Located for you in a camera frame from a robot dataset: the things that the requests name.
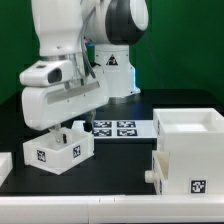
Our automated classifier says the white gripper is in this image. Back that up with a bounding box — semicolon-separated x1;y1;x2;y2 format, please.
22;66;108;142

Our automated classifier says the white drawer tray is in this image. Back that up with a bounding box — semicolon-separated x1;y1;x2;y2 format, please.
23;127;94;175

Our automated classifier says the large white drawer housing box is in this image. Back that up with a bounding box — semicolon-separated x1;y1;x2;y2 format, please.
153;108;224;195

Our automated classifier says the small white drawer with knob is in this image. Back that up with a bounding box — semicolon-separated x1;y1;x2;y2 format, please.
145;151;169;195

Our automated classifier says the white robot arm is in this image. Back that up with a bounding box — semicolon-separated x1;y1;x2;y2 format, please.
20;0;149;143

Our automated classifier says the white marker sheet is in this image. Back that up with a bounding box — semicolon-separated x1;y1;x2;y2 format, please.
71;119;158;140

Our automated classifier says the grey wrist hose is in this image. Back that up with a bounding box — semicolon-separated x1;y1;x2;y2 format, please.
79;16;101;81

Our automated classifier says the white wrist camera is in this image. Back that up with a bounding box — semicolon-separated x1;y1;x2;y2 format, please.
19;60;73;87

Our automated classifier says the white left rail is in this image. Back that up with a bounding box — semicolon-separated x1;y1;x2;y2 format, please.
0;152;13;186

